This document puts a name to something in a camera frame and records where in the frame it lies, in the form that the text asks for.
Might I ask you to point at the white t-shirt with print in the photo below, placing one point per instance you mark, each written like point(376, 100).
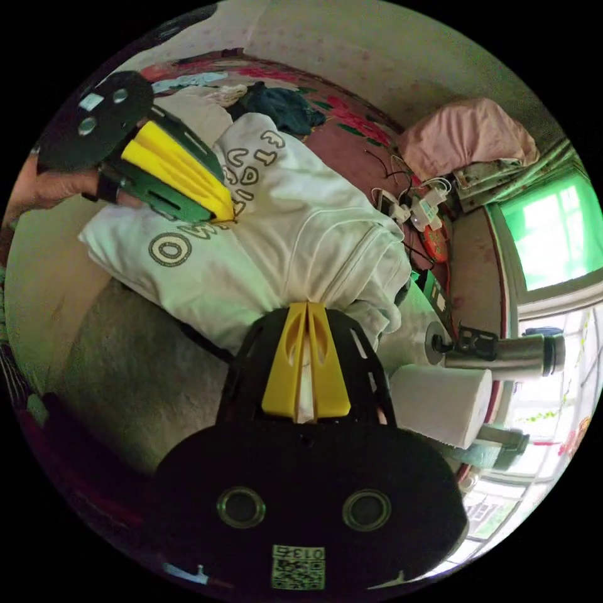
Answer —
point(292, 226)

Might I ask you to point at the pink pillow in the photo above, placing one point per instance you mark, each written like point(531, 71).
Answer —
point(466, 136)

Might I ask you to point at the white power strip with chargers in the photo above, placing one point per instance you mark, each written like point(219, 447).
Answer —
point(426, 207)

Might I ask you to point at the pile of clothes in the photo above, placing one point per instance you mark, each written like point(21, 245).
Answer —
point(278, 108)

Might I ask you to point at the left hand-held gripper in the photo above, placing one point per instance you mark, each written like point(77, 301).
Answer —
point(94, 127)

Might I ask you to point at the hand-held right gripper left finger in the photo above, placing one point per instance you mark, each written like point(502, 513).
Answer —
point(278, 377)

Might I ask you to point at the bed with floral sheet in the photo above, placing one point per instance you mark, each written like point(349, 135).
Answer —
point(348, 141)

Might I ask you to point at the steel vacuum flask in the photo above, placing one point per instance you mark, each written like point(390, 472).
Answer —
point(511, 353)

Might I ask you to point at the window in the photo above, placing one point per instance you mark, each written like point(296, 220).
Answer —
point(549, 235)

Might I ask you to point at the white toilet paper roll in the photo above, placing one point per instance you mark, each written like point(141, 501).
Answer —
point(438, 405)

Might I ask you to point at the orange patterned pouch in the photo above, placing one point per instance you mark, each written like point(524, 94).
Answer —
point(435, 242)

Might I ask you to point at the person's left hand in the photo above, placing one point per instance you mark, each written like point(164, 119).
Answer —
point(47, 186)

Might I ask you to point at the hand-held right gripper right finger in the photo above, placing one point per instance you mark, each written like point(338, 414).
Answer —
point(332, 381)

